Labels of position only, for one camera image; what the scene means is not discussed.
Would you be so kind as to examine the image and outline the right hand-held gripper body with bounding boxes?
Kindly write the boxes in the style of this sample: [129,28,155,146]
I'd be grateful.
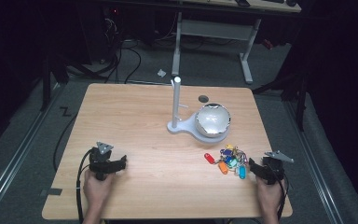
[261,149,295,186]

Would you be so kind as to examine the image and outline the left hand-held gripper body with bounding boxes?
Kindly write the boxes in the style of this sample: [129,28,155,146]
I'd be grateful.
[88,141,119,182]

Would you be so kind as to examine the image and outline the bunch of colourful key tags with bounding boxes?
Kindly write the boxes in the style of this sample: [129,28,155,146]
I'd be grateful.
[203,143,250,181]

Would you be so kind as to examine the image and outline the person's right hand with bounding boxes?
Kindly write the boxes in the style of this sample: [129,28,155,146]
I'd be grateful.
[255,175,286,217]

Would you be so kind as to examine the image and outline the person's left hand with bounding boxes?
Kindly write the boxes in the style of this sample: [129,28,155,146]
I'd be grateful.
[82,169,115,207]

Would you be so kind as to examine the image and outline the shiny silver metal bowl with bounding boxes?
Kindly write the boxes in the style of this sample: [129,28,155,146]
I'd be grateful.
[194,103,232,139]

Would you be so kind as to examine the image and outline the black metal stand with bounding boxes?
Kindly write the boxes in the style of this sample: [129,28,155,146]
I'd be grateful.
[251,73,310,133]
[39,54,71,112]

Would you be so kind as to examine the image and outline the white pole stand with pegs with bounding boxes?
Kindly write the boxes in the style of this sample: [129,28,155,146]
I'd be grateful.
[166,76,231,145]

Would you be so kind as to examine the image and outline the small red object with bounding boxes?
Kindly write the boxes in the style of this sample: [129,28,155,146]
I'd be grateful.
[261,38,275,50]

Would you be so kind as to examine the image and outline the dark computer tower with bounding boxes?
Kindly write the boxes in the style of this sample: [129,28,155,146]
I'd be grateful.
[101,4,124,63]

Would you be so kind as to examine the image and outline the white-framed background desk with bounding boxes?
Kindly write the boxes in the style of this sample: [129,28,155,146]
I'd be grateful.
[105,0,303,86]

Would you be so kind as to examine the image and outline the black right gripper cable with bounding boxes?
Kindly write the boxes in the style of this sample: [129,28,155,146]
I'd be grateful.
[275,169,291,222]

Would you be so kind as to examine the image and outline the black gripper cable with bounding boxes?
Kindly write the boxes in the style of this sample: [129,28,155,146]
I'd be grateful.
[76,148,95,224]
[275,169,291,222]

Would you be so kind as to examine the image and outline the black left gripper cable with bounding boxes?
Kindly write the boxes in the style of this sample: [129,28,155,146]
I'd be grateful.
[76,148,95,224]

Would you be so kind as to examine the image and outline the thin black floor cable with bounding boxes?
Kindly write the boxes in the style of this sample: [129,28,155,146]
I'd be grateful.
[52,112,79,173]

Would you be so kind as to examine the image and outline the metal floor rail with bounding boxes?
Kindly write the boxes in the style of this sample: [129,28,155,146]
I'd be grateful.
[282,98,345,224]
[0,82,65,224]

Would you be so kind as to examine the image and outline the black floor cables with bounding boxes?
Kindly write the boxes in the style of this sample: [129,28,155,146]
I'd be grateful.
[101,36,143,85]

